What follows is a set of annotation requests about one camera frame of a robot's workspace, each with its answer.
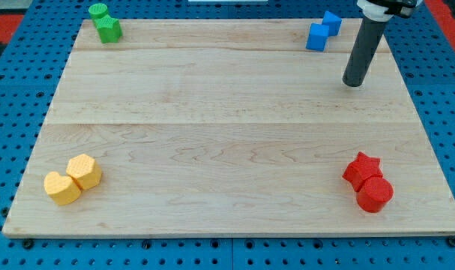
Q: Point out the white black robot arm flange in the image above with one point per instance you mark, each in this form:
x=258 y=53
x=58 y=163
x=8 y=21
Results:
x=383 y=10

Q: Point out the light wooden board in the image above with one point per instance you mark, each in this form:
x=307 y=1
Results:
x=228 y=128

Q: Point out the blue cube block front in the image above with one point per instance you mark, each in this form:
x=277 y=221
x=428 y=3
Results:
x=317 y=37

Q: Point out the blue cube block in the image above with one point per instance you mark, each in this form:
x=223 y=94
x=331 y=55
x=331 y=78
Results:
x=333 y=22
x=317 y=37

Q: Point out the red star block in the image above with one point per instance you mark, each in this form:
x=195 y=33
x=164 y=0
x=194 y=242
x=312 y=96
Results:
x=363 y=167

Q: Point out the yellow hexagon block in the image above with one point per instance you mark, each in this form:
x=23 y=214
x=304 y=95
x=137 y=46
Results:
x=85 y=171

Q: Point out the blue cube block rear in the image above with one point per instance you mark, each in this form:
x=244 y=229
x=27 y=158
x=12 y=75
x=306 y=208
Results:
x=333 y=22

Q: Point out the green star block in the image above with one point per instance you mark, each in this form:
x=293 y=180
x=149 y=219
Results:
x=109 y=29

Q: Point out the red cylinder block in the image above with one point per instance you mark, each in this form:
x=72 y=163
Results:
x=375 y=193

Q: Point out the yellow heart block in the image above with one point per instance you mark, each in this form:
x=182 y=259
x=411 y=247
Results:
x=62 y=189

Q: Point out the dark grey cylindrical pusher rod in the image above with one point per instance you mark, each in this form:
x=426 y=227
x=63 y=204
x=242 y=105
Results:
x=365 y=46

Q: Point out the green cylinder block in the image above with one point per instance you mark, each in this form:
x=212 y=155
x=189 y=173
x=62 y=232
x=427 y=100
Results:
x=98 y=11

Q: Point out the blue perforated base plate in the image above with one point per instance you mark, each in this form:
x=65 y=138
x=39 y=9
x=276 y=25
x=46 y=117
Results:
x=30 y=68

